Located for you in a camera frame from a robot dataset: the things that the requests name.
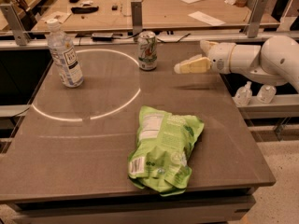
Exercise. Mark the black tool on back table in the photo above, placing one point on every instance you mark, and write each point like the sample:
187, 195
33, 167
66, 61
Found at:
84, 9

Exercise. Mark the middle metal bracket post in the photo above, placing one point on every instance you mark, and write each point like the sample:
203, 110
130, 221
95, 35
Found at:
136, 12

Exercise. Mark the small black block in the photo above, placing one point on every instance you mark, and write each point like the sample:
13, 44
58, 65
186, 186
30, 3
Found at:
114, 7

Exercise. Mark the small white paper sheet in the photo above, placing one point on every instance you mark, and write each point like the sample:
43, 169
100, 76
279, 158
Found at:
206, 19

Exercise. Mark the metal bracket post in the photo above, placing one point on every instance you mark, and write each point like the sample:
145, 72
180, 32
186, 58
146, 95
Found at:
253, 26
14, 22
136, 12

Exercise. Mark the clear sanitizer bottle left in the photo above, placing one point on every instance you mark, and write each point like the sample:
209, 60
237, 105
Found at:
243, 95

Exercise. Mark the clear plastic water bottle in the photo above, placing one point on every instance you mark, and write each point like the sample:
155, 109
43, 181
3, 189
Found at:
64, 55

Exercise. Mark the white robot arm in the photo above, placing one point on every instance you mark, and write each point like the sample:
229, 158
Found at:
275, 62

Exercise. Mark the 7up soda can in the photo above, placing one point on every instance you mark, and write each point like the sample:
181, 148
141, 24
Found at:
147, 50

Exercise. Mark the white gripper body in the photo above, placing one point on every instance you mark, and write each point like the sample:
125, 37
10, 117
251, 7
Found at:
221, 59

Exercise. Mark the right metal bracket post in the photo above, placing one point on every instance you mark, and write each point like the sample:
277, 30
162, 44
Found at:
253, 26

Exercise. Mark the clear sanitizer bottle right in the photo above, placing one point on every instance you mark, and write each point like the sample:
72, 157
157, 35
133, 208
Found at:
266, 94

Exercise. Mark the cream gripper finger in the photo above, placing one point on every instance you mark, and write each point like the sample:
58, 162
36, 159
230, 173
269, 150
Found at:
207, 45
195, 65

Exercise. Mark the left metal bracket post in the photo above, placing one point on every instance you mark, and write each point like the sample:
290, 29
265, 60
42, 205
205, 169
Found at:
14, 22

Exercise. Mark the clear sanitizer bottle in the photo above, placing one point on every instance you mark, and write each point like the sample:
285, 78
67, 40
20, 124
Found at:
243, 95
266, 94

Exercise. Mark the paper note left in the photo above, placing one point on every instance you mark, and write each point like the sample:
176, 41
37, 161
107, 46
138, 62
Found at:
58, 16

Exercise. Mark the green rice chip bag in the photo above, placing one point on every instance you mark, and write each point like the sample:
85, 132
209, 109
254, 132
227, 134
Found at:
164, 143

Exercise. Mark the black power adapter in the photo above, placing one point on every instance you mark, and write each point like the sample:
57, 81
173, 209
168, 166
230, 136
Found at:
102, 37

